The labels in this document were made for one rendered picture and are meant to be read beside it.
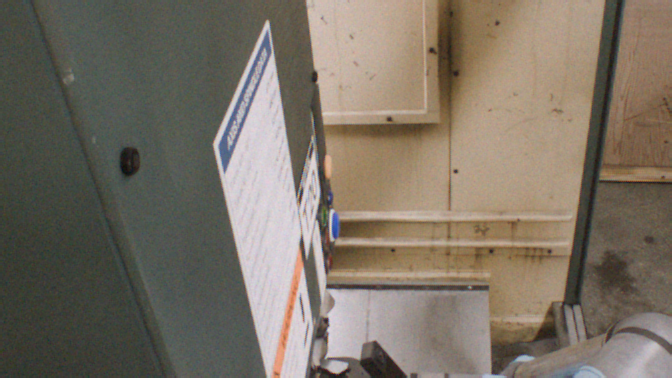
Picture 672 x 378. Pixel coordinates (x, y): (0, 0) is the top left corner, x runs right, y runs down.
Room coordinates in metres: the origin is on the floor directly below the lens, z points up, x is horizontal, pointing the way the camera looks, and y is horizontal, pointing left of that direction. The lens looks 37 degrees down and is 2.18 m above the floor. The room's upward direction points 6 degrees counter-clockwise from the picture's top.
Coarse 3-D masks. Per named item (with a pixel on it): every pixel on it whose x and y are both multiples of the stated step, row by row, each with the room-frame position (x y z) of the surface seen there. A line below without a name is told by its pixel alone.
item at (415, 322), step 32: (352, 288) 1.34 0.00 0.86; (384, 288) 1.33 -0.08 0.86; (416, 288) 1.31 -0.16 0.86; (448, 288) 1.30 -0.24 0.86; (480, 288) 1.29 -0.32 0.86; (352, 320) 1.26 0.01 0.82; (384, 320) 1.25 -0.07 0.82; (416, 320) 1.24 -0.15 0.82; (448, 320) 1.23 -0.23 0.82; (480, 320) 1.22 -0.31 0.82; (352, 352) 1.19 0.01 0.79; (416, 352) 1.17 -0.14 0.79; (448, 352) 1.16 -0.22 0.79; (480, 352) 1.14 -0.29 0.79
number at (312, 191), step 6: (312, 168) 0.57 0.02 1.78; (312, 174) 0.57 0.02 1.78; (312, 180) 0.56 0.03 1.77; (312, 186) 0.56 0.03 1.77; (306, 192) 0.53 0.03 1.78; (312, 192) 0.56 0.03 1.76; (318, 192) 0.58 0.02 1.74; (312, 198) 0.55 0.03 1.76; (312, 204) 0.55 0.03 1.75; (312, 210) 0.55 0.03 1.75; (312, 216) 0.54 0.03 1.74; (312, 222) 0.54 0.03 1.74
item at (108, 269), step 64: (0, 0) 0.22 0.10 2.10; (64, 0) 0.23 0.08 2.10; (128, 0) 0.28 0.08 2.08; (192, 0) 0.35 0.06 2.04; (256, 0) 0.47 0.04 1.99; (0, 64) 0.22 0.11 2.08; (64, 64) 0.22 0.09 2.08; (128, 64) 0.26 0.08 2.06; (192, 64) 0.33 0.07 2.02; (0, 128) 0.22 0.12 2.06; (64, 128) 0.22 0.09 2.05; (128, 128) 0.25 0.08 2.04; (192, 128) 0.31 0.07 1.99; (0, 192) 0.22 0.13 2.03; (64, 192) 0.22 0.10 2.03; (128, 192) 0.23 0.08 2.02; (192, 192) 0.29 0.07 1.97; (320, 192) 0.60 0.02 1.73; (0, 256) 0.23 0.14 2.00; (64, 256) 0.22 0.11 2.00; (128, 256) 0.22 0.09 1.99; (192, 256) 0.27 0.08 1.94; (0, 320) 0.23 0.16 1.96; (64, 320) 0.22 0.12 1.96; (128, 320) 0.22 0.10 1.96; (192, 320) 0.25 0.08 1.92
